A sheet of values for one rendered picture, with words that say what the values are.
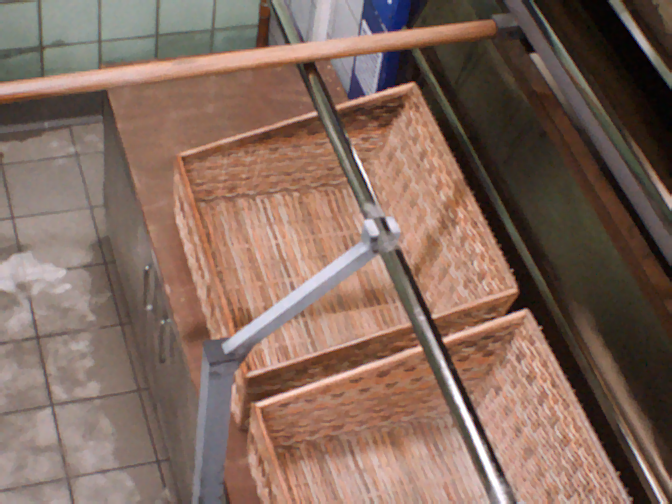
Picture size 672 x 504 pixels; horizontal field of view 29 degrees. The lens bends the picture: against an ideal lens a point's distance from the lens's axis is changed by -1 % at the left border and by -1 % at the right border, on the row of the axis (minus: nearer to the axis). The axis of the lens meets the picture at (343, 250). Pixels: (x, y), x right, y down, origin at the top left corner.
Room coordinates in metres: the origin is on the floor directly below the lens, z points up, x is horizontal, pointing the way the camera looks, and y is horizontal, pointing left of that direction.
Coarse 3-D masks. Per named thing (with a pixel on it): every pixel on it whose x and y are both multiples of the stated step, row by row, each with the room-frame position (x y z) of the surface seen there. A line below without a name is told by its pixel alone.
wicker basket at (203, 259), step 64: (320, 128) 1.95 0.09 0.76; (384, 128) 2.01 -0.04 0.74; (192, 192) 1.75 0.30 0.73; (256, 192) 1.91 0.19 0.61; (320, 192) 1.96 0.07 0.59; (384, 192) 1.93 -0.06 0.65; (448, 192) 1.79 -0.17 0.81; (192, 256) 1.69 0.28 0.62; (256, 256) 1.75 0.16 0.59; (320, 256) 1.78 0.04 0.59; (448, 256) 1.70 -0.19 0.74; (320, 320) 1.62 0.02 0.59; (384, 320) 1.65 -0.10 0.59; (448, 320) 1.49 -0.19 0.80; (256, 384) 1.36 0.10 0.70
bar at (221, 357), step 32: (288, 32) 1.70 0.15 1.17; (320, 96) 1.56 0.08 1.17; (352, 160) 1.43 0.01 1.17; (352, 192) 1.38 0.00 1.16; (384, 224) 1.31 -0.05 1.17; (352, 256) 1.29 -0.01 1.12; (384, 256) 1.26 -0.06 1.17; (320, 288) 1.27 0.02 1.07; (416, 288) 1.20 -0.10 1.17; (256, 320) 1.25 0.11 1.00; (416, 320) 1.15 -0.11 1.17; (224, 352) 1.21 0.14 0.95; (448, 352) 1.11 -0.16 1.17; (224, 384) 1.20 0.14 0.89; (448, 384) 1.05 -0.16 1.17; (224, 416) 1.20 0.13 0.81; (224, 448) 1.21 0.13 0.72; (480, 448) 0.96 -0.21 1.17; (480, 480) 0.93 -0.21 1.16
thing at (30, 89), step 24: (480, 24) 1.76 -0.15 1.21; (288, 48) 1.62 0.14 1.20; (312, 48) 1.63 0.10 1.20; (336, 48) 1.65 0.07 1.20; (360, 48) 1.66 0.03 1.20; (384, 48) 1.68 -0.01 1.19; (408, 48) 1.70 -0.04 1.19; (96, 72) 1.49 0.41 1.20; (120, 72) 1.50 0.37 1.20; (144, 72) 1.51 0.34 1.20; (168, 72) 1.53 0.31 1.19; (192, 72) 1.54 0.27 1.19; (216, 72) 1.56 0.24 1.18; (0, 96) 1.42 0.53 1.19; (24, 96) 1.43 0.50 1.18; (48, 96) 1.45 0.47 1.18
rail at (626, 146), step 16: (528, 0) 1.53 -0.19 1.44; (544, 16) 1.49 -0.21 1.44; (544, 32) 1.47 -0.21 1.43; (560, 32) 1.46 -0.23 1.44; (560, 48) 1.43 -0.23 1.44; (576, 64) 1.40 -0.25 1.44; (576, 80) 1.38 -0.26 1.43; (592, 80) 1.37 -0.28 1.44; (592, 96) 1.34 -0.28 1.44; (592, 112) 1.33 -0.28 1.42; (608, 112) 1.31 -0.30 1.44; (608, 128) 1.29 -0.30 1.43; (624, 128) 1.29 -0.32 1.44; (624, 144) 1.26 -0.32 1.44; (624, 160) 1.24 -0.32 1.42; (640, 160) 1.23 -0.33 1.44; (640, 176) 1.21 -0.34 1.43; (656, 176) 1.21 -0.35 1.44; (656, 192) 1.18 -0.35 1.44; (656, 208) 1.17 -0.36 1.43
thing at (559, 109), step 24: (480, 0) 1.92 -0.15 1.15; (528, 48) 1.76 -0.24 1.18; (528, 72) 1.74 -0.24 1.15; (552, 96) 1.66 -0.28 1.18; (552, 120) 1.64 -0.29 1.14; (576, 120) 1.61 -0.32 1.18; (576, 144) 1.57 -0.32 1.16; (600, 168) 1.50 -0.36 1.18; (600, 192) 1.48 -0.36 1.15; (624, 192) 1.46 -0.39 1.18; (624, 216) 1.42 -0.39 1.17; (648, 240) 1.37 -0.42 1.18; (648, 264) 1.34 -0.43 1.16
